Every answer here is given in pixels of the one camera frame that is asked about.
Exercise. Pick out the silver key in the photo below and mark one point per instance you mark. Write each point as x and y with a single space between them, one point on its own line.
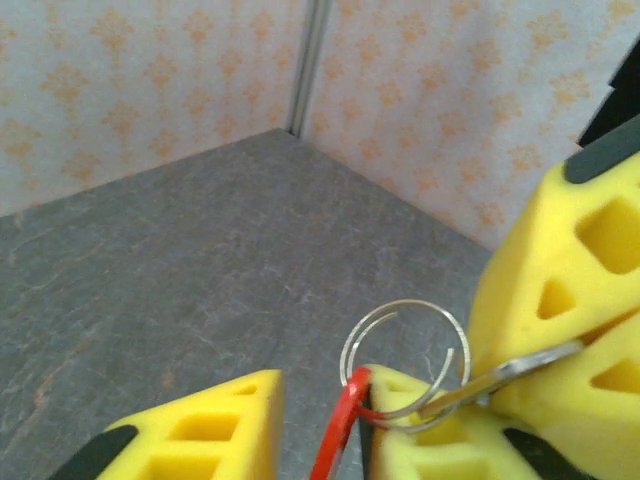
525 365

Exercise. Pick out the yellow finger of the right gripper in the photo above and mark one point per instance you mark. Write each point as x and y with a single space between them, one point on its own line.
575 400
540 260

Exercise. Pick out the red key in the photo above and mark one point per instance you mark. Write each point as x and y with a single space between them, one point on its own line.
340 425

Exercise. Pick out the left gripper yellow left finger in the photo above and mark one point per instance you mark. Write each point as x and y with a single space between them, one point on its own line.
210 425

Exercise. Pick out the aluminium frame post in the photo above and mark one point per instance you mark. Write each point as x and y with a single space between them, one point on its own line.
307 65

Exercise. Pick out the silver keyring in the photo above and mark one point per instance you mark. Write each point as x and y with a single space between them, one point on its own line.
415 302

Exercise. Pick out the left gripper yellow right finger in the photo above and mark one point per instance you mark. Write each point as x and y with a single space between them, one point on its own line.
450 450

